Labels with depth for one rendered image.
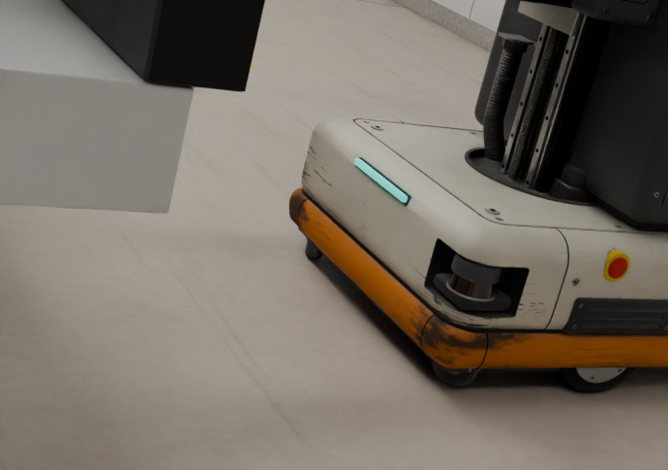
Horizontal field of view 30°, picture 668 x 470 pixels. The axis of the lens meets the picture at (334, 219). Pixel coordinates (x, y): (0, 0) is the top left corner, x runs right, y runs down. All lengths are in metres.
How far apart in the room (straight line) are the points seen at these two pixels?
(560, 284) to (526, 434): 0.24
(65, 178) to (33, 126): 0.05
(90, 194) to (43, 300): 1.10
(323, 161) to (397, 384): 0.50
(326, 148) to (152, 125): 1.39
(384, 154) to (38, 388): 0.76
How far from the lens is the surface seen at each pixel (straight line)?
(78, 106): 0.89
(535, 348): 2.02
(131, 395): 1.78
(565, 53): 2.19
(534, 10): 2.21
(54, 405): 1.72
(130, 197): 0.93
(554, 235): 1.99
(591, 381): 2.16
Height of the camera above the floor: 0.85
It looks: 19 degrees down
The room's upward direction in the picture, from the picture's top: 14 degrees clockwise
